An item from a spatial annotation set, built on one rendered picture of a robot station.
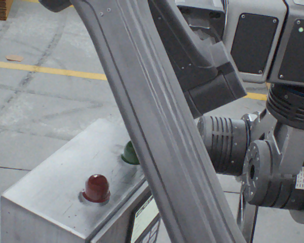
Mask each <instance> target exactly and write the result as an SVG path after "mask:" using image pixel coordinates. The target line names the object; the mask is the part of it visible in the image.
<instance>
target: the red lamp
mask: <svg viewBox="0 0 304 243"><path fill-rule="evenodd" d="M82 200H83V202H84V203H85V204H87V205H89V206H93V207H102V206H104V205H106V204H107V203H108V202H109V200H110V191H109V181H108V180H107V179H106V177H105V176H103V175H99V174H95V175H92V176H90V177H89V178H88V179H87V180H86V181H85V188H84V189H83V191H82Z"/></svg>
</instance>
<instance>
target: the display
mask: <svg viewBox="0 0 304 243"><path fill-rule="evenodd" d="M159 213H160V212H159V211H158V208H157V205H156V203H155V200H154V198H153V195H152V192H151V190H150V191H149V192H148V193H147V194H146V195H145V197H144V198H143V199H142V200H141V201H140V202H139V203H138V204H137V205H136V206H135V207H134V208H133V210H132V212H131V217H130V223H129V229H128V235H127V241H126V243H135V242H136V241H137V240H138V239H139V238H140V236H141V235H142V234H143V232H144V231H145V230H146V229H147V227H149V225H150V224H151V223H152V221H153V220H154V218H155V217H156V216H157V215H158V214H159Z"/></svg>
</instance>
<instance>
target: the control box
mask: <svg viewBox="0 0 304 243"><path fill-rule="evenodd" d="M129 141H131V139H130V136H129V134H128V131H127V129H126V128H123V127H121V126H118V125H116V124H113V123H111V122H109V121H106V120H104V119H98V120H97V121H95V122H94V123H92V124H91V125H89V126H88V127H87V128H85V130H83V131H82V132H81V133H79V134H78V135H76V136H75V137H74V138H73V139H71V140H70V141H69V142H68V143H66V144H65V145H64V146H62V147H61V148H60V149H58V150H57V151H56V152H55V153H53V154H52V155H51V156H50V157H48V158H47V159H46V160H44V161H43V162H42V163H40V164H39V165H38V166H37V167H36V168H34V169H33V170H32V171H30V172H29V173H28V174H26V175H25V176H23V177H22V178H21V179H20V180H19V181H18V182H16V183H15V184H14V185H12V186H11V187H10V188H8V189H7V190H5V191H4V192H3V193H2V195H1V197H0V222H1V243H126V241H127V235H128V229H129V223H130V217H131V212H132V210H133V208H134V207H135V206H136V205H137V204H138V203H139V202H140V201H141V200H142V199H143V198H144V197H145V195H146V194H147V193H148V192H149V191H150V187H149V185H148V182H147V180H146V178H145V175H144V173H143V170H142V168H140V169H131V168H128V167H125V166H124V165H122V164H121V154H122V152H124V146H125V144H127V143H128V142H129ZM95 174H99V175H103V176H105V177H106V179H107V180H108V181H109V191H110V200H109V202H108V203H107V204H106V205H104V206H102V207H93V206H89V205H87V204H85V203H84V202H83V200H82V191H83V189H84V188H85V181H86V180H87V179H88V178H89V177H90V176H92V175H95Z"/></svg>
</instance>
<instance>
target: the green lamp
mask: <svg viewBox="0 0 304 243"><path fill-rule="evenodd" d="M121 164H122V165H124V166H125V167H128V168H131V169H140V168H141V165H140V162H139V159H138V157H137V155H136V153H135V150H134V147H133V145H132V142H131V141H129V142H128V143H127V144H125V146H124V152H122V154H121Z"/></svg>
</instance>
